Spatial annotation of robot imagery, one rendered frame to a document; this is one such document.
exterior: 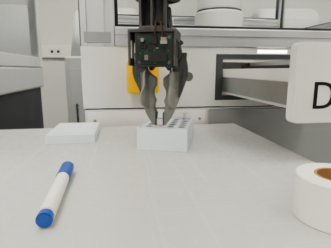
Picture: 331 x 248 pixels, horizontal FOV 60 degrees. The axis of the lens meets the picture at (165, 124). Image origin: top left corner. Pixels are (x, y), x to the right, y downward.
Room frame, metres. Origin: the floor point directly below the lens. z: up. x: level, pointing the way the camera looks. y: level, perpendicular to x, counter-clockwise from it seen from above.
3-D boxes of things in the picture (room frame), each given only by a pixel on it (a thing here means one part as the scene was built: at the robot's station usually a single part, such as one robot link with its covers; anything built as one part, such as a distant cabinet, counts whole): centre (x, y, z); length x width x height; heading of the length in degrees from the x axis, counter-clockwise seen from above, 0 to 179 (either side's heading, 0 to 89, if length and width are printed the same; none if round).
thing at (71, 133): (0.57, 0.18, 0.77); 0.13 x 0.09 x 0.02; 9
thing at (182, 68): (0.49, -0.01, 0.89); 0.05 x 0.02 x 0.09; 81
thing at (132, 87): (0.67, 0.05, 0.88); 0.07 x 0.05 x 0.07; 98
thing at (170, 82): (0.47, -0.01, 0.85); 0.06 x 0.03 x 0.09; 171
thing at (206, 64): (1.22, -0.24, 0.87); 1.02 x 0.95 x 0.14; 98
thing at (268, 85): (0.63, -0.29, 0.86); 0.40 x 0.26 x 0.06; 8
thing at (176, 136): (0.52, 0.00, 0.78); 0.12 x 0.08 x 0.04; 170
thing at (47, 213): (0.29, 0.11, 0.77); 0.14 x 0.02 x 0.02; 11
